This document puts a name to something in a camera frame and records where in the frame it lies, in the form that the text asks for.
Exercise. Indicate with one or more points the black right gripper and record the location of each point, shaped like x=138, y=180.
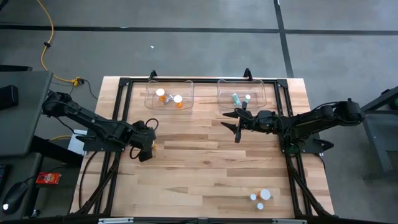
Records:
x=258, y=121

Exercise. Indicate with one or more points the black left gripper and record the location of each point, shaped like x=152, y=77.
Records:
x=143, y=135

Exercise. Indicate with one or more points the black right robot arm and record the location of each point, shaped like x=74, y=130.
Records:
x=311, y=119

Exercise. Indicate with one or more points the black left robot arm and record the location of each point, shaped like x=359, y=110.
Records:
x=87, y=116

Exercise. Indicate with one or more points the clear plastic bin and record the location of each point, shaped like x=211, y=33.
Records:
x=186, y=88
x=258, y=90

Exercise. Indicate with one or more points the small white-capped pill bottle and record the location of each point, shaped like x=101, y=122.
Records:
x=253, y=197
x=260, y=206

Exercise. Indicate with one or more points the black floor tape strip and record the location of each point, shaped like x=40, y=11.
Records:
x=155, y=29
x=284, y=46

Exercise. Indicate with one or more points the yellow plug connector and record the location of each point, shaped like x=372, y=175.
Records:
x=76, y=81

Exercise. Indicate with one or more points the black desk support beam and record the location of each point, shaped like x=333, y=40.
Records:
x=56, y=151

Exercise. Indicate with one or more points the red packet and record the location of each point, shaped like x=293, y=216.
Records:
x=48, y=178

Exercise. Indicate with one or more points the dark desk surface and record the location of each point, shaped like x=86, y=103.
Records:
x=31, y=161

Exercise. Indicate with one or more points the grey desk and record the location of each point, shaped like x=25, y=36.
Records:
x=25, y=124

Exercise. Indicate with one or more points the black computer mouse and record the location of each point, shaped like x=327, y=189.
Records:
x=15, y=196

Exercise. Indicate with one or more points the black speaker box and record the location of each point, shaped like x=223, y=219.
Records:
x=7, y=97

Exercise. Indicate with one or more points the dark grey metal stand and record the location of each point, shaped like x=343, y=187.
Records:
x=381, y=155

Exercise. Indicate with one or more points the green object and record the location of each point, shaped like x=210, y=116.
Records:
x=395, y=104

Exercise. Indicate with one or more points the black frame clamp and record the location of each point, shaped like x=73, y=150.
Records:
x=152, y=75
x=247, y=74

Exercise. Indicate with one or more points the black aluminium rig frame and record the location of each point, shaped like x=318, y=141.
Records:
x=205, y=80

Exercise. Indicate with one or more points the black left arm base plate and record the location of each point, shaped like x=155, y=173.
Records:
x=93, y=144

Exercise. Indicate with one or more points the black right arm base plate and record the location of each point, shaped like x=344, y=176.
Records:
x=311, y=146

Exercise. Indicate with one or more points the silver bracket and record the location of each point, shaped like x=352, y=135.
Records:
x=289, y=221
x=115, y=221

